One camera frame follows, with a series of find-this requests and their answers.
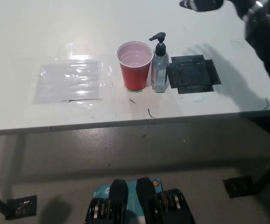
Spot black teal robot torso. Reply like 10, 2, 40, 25
85, 177, 195, 224

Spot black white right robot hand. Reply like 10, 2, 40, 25
179, 0, 225, 13

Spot clear plastic covered sheet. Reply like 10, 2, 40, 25
33, 60, 102, 105

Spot red plastic cup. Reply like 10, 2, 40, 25
116, 41, 154, 92

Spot clear soap pump bottle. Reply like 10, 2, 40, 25
149, 32, 169, 93

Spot black tape patch on table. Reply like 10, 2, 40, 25
167, 55, 221, 95

